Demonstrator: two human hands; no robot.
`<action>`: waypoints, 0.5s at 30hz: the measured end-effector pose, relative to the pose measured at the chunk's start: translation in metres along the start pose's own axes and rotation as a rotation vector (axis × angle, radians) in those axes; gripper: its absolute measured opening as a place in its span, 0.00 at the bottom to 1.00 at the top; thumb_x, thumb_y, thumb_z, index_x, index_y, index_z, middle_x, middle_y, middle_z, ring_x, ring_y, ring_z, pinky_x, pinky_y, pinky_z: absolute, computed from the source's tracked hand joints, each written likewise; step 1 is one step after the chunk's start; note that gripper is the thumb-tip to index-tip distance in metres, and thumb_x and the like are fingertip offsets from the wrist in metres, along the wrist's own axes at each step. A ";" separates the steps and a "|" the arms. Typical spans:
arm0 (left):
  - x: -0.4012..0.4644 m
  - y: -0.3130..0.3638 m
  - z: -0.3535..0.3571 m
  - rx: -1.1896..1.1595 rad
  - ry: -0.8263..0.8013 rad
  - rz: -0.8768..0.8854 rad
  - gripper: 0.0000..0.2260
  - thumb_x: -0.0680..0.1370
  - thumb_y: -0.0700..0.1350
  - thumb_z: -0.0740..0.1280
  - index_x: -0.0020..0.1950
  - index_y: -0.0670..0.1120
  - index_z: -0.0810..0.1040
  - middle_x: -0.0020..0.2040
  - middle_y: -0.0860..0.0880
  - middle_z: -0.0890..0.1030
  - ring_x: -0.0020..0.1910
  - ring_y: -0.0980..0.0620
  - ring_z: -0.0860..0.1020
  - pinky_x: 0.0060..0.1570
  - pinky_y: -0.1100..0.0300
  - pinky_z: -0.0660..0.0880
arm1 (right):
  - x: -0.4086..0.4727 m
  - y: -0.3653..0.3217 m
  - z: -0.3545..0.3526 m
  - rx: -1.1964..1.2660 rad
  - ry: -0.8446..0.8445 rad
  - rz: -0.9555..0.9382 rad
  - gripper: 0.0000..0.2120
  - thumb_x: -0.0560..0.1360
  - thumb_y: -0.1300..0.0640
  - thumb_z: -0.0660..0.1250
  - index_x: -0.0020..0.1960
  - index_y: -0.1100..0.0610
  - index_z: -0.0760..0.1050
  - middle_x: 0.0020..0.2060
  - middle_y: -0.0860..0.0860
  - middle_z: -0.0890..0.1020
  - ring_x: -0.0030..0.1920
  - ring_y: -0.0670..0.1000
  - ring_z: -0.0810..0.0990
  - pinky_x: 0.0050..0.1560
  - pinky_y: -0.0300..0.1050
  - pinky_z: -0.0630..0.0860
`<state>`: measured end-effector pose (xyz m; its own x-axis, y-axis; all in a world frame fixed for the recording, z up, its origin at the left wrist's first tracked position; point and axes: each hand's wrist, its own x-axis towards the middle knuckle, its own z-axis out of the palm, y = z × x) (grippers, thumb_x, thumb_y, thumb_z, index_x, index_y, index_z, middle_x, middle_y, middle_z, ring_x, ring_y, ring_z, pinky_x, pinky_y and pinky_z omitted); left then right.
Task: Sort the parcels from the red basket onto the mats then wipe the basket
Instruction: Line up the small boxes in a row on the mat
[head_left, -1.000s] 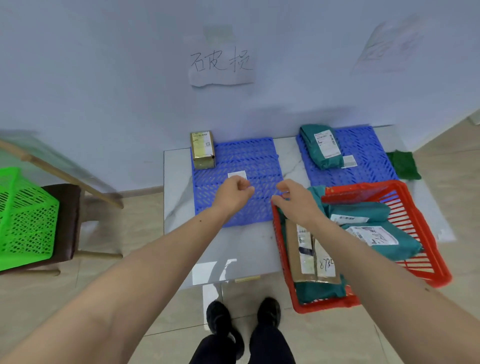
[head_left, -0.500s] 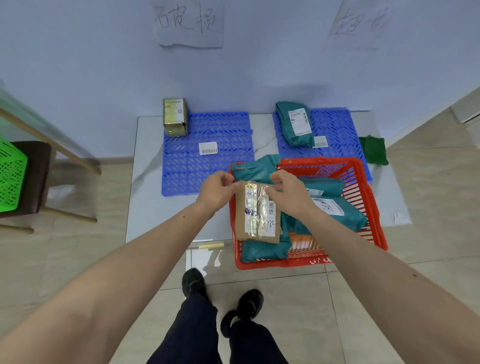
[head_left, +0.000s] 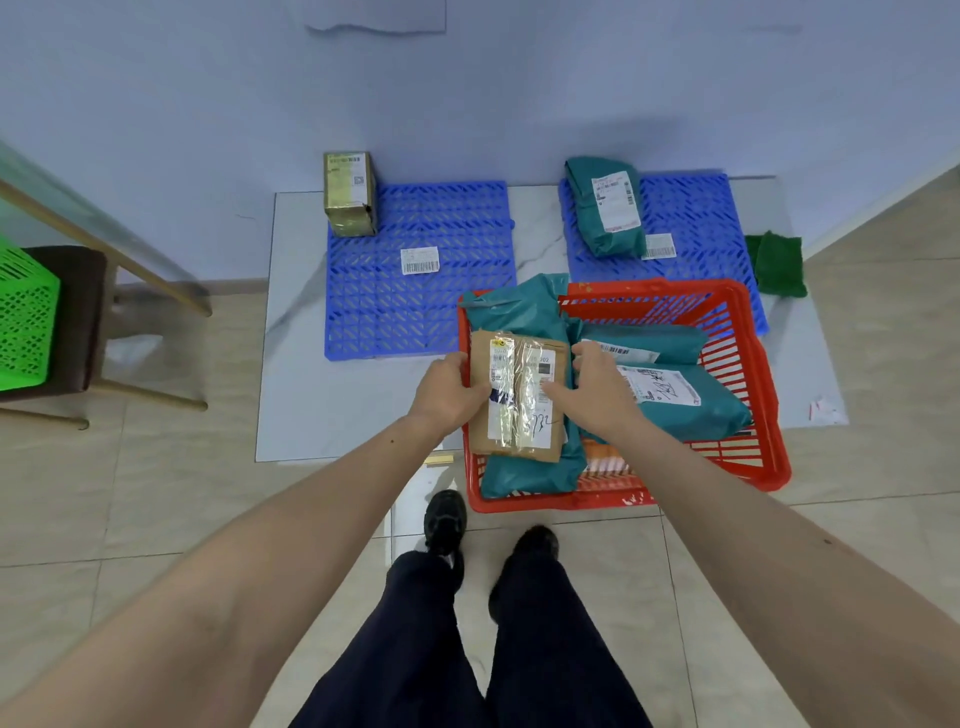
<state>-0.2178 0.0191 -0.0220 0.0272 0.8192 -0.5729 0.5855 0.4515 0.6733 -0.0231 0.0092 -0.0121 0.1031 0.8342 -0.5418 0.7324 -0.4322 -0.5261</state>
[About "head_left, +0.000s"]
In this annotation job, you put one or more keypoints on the person's left hand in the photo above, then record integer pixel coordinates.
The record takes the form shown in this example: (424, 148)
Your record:
(446, 397)

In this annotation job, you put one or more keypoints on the person's right hand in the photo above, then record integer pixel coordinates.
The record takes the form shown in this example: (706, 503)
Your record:
(604, 405)

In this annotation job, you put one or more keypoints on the taped brown cardboard box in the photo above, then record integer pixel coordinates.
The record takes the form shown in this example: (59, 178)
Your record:
(480, 420)

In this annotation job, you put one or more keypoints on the blue plastic pallet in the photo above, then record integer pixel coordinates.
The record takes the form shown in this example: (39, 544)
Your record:
(375, 315)
(697, 217)

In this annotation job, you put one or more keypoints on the handwritten label teal mailer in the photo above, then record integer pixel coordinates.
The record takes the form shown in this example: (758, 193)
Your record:
(712, 420)

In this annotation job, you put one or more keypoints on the long teal mailer bag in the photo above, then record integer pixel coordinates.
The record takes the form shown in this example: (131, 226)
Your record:
(525, 307)

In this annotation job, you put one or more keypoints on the red plastic basket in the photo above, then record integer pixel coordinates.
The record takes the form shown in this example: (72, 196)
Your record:
(776, 457)

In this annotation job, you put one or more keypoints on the yellow label cardboard box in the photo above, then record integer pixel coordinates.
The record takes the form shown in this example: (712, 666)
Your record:
(349, 217)

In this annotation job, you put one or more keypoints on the person's right forearm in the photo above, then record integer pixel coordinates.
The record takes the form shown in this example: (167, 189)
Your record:
(787, 585)

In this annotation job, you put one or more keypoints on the person's left forearm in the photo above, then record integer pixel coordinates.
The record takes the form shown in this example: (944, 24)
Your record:
(225, 585)

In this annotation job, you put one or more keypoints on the person's black left shoe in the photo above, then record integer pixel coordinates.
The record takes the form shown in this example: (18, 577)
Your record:
(445, 521)

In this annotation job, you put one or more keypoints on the person's black shoe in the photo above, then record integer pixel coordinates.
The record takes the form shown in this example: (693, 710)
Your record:
(536, 544)
(445, 521)

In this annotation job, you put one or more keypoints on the person's black right shoe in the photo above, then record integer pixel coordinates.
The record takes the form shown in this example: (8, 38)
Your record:
(536, 544)

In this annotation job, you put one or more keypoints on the person's right leg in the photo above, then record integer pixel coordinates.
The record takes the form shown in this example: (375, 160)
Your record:
(555, 660)

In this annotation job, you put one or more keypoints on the person's leg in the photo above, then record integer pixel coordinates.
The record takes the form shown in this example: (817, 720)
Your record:
(405, 660)
(555, 660)

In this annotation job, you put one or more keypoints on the person's left leg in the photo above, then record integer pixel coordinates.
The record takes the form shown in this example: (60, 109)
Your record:
(405, 660)

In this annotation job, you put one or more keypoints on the green plastic basket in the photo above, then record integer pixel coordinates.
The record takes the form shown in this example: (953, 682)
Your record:
(11, 375)

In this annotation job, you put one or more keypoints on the small wooden stick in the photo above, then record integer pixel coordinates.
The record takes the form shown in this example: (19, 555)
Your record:
(439, 458)

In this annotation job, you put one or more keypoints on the white barcode sticker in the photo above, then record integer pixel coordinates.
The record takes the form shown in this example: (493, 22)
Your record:
(659, 247)
(420, 260)

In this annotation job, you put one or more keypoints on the green cloth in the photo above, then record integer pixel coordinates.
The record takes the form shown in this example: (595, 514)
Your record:
(780, 266)

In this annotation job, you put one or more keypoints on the wooden chair dark seat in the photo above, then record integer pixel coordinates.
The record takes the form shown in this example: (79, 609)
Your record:
(75, 315)

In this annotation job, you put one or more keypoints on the torn-edge paper wall sign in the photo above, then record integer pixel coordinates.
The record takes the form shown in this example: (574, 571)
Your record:
(375, 15)

